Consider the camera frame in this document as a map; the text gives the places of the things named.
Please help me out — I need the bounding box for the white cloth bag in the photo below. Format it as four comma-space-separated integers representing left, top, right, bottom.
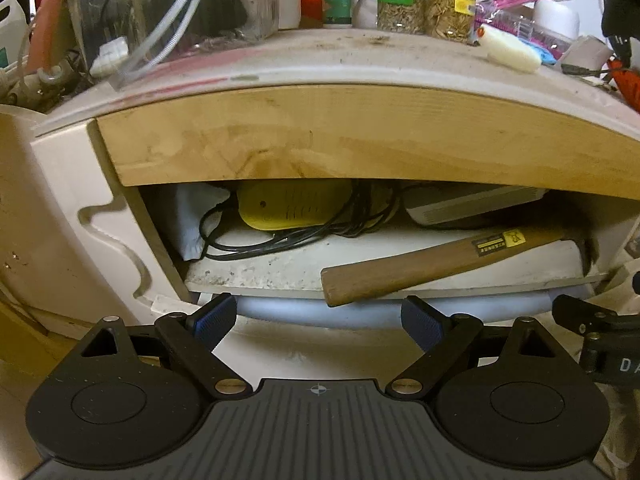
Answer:
160, 183, 231, 261

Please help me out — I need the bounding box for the white cabinet frame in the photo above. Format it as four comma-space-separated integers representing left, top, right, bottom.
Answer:
32, 119, 192, 324

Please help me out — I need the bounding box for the yellow shoe dryer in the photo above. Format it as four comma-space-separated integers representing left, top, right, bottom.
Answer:
236, 179, 394, 232

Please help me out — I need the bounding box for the white vented electronic box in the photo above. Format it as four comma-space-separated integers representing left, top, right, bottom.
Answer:
402, 183, 548, 226

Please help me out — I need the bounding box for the white drawer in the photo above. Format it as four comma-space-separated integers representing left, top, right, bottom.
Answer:
150, 278, 616, 380

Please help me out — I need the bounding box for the black power cord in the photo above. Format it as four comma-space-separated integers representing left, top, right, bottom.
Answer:
198, 180, 403, 261

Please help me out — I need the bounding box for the wooden table top board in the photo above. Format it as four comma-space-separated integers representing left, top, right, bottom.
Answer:
98, 84, 639, 198

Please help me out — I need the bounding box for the clear plastic container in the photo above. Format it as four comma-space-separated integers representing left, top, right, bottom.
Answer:
67, 0, 279, 88

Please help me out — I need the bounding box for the white foam paint roller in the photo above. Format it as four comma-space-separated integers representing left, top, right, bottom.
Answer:
477, 24, 541, 73

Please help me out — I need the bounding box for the jar with yellow label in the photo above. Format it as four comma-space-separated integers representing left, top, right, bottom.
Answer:
425, 0, 476, 44

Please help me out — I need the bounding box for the wooden handled hammer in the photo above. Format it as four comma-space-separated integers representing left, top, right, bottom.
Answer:
320, 224, 596, 307

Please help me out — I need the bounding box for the pink plastic package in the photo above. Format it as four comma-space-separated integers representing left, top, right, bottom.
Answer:
475, 0, 579, 65

